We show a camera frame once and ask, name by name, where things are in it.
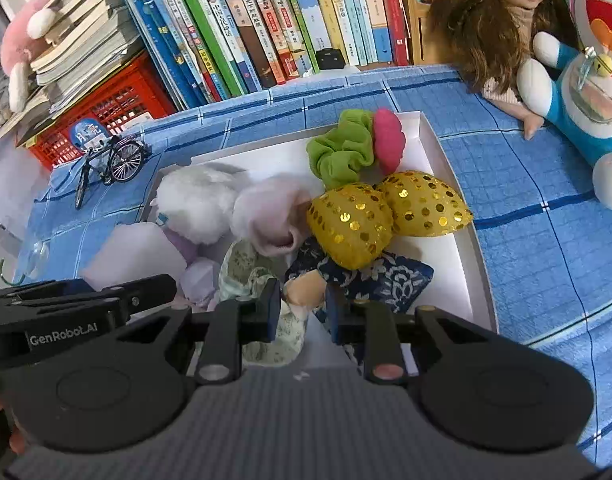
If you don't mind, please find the green checked cloth scrunchie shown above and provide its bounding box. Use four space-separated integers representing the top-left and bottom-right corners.
218 240 308 367

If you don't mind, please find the navy floral drawstring pouch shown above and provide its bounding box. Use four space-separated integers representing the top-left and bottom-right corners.
284 236 434 313

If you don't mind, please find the small beige soft piece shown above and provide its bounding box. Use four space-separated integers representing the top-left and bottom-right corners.
283 270 327 311

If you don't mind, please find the gold sequin pouch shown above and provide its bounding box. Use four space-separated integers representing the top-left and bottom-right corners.
306 170 474 271

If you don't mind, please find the white fluffy plush toy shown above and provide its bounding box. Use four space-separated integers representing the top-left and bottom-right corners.
154 166 241 245

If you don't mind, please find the pale pink knit sock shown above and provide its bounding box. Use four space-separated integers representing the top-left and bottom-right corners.
231 174 312 257

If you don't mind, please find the pink scrunchie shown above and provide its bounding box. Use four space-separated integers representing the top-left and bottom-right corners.
373 108 406 176

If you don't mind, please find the person's left hand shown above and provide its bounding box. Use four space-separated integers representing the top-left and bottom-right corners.
0 401 26 458

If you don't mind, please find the miniature black bicycle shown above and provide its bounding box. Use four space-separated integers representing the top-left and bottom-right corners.
75 134 152 210

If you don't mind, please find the blue checked tablecloth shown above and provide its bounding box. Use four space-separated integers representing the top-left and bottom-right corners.
28 65 612 467

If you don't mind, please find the red plastic crate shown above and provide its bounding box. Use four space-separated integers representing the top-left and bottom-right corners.
22 52 176 169

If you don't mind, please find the stack of flat books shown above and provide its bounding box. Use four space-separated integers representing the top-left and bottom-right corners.
0 0 143 139

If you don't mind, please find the pink plush on books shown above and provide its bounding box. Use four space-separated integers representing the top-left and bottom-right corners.
0 0 50 113

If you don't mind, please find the row of upright books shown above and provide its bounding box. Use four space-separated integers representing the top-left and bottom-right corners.
110 0 612 111

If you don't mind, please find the blue Doraemon plush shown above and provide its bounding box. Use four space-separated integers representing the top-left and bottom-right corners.
517 0 612 210

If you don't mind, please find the brown haired doll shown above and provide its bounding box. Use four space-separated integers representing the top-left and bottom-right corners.
425 0 578 140

